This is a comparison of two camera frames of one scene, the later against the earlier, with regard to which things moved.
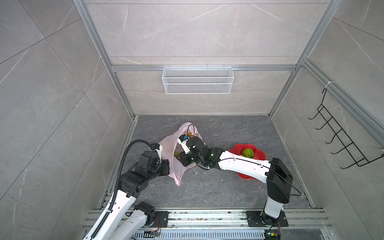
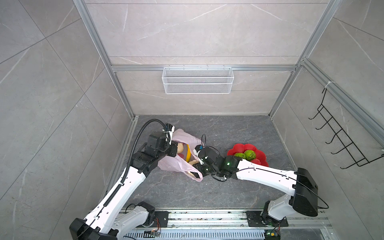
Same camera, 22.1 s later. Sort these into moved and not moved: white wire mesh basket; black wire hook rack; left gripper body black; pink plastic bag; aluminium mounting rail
Moved: left gripper body black; pink plastic bag
Not moved: aluminium mounting rail; white wire mesh basket; black wire hook rack
